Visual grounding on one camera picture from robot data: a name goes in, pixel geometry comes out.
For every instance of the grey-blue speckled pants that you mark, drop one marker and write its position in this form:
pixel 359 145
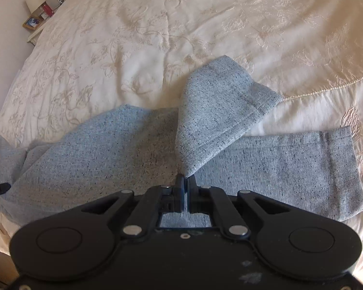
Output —
pixel 109 157

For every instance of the white nightstand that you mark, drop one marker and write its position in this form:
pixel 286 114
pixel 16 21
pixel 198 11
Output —
pixel 38 33

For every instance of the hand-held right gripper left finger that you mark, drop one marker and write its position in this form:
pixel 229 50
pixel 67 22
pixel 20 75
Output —
pixel 180 194

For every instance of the cream embroidered bedspread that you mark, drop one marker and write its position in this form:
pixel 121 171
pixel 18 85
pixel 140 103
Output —
pixel 169 36

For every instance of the wooden picture frame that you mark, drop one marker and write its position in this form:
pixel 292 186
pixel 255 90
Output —
pixel 32 22

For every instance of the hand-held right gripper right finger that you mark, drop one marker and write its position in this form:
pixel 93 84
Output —
pixel 189 194

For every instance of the red bottle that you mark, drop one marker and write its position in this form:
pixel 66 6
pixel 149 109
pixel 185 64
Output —
pixel 47 9

